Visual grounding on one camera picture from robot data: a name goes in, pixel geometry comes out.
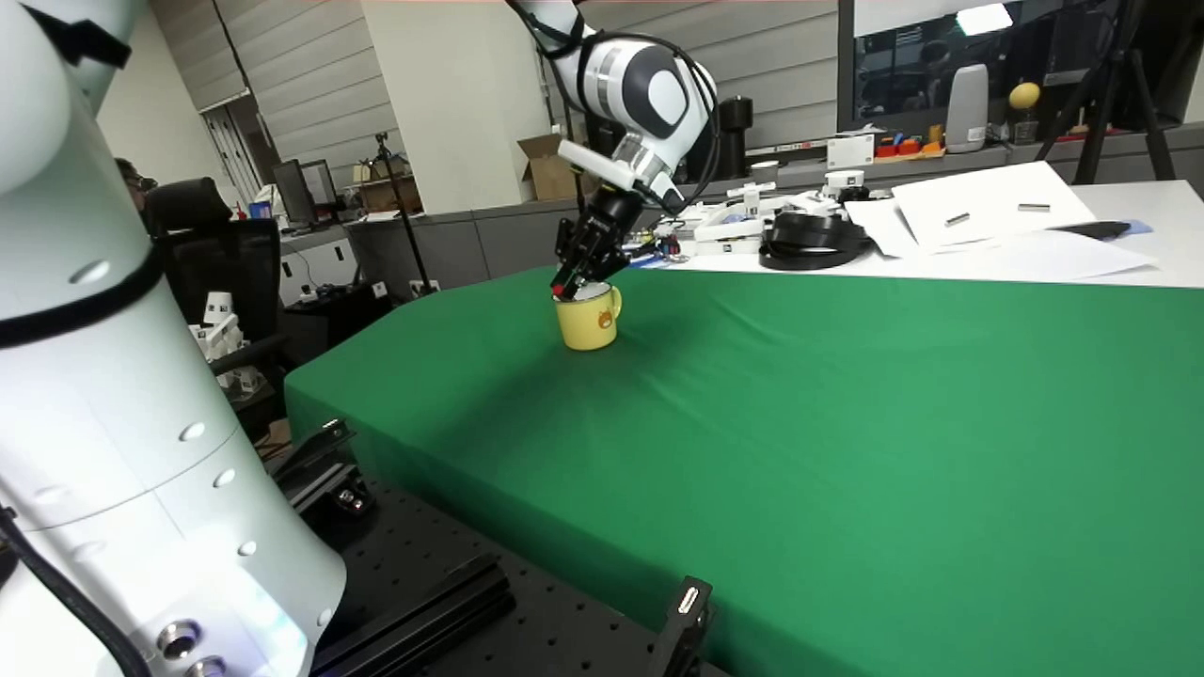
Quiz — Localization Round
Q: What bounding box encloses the yellow ball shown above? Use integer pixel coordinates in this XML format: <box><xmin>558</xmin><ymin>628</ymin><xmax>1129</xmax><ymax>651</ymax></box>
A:
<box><xmin>1010</xmin><ymin>81</ymin><xmax>1041</xmax><ymax>112</ymax></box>

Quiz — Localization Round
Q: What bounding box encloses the large white paper sheet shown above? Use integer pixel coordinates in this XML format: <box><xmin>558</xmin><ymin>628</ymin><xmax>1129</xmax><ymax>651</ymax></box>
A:
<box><xmin>848</xmin><ymin>163</ymin><xmax>1153</xmax><ymax>280</ymax></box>

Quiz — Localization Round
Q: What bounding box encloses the yellow mug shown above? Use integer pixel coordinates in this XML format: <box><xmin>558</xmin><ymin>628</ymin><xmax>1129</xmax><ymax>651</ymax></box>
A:
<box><xmin>558</xmin><ymin>284</ymin><xmax>625</xmax><ymax>354</ymax></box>

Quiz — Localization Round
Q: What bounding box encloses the black coiled cable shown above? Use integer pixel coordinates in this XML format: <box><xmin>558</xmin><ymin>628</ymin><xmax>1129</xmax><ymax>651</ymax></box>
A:
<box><xmin>758</xmin><ymin>208</ymin><xmax>877</xmax><ymax>275</ymax></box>

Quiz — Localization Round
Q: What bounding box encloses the black metal bracket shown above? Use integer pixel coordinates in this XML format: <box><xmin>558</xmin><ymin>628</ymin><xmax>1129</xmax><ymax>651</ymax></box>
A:
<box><xmin>652</xmin><ymin>574</ymin><xmax>713</xmax><ymax>677</ymax></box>

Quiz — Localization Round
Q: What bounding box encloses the black office chair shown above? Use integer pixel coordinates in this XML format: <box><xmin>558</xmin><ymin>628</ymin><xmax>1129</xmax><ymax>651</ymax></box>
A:
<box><xmin>143</xmin><ymin>178</ymin><xmax>287</xmax><ymax>381</ymax></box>

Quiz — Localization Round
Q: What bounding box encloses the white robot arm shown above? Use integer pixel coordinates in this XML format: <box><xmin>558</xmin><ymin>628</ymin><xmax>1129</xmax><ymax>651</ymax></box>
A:
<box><xmin>0</xmin><ymin>0</ymin><xmax>420</xmax><ymax>677</ymax></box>

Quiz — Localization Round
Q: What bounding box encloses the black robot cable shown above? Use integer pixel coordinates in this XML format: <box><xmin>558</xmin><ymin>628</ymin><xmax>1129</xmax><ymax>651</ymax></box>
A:
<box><xmin>0</xmin><ymin>505</ymin><xmax>156</xmax><ymax>677</ymax></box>

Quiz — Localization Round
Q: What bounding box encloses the green table cloth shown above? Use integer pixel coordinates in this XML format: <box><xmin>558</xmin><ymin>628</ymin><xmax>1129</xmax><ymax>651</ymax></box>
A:
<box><xmin>287</xmin><ymin>272</ymin><xmax>1204</xmax><ymax>677</ymax></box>

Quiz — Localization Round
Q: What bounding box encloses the white speaker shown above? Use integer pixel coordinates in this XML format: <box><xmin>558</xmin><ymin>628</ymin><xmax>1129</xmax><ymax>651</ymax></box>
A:
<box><xmin>943</xmin><ymin>62</ymin><xmax>988</xmax><ymax>152</ymax></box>

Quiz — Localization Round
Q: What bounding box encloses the small white box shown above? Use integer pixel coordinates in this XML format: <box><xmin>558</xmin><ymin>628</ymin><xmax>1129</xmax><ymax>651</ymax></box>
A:
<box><xmin>823</xmin><ymin>135</ymin><xmax>872</xmax><ymax>170</ymax></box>

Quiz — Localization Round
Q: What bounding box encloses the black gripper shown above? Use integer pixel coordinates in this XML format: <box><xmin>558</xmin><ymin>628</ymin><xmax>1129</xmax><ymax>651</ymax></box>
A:
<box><xmin>548</xmin><ymin>186</ymin><xmax>647</xmax><ymax>299</ymax></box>

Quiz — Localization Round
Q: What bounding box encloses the black tripod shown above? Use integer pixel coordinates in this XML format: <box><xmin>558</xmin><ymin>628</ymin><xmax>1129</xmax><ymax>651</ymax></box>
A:
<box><xmin>1041</xmin><ymin>0</ymin><xmax>1175</xmax><ymax>184</ymax></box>

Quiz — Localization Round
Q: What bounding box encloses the cardboard box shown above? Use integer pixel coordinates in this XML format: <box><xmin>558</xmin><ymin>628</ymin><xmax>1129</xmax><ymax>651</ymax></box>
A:
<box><xmin>519</xmin><ymin>135</ymin><xmax>576</xmax><ymax>204</ymax></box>

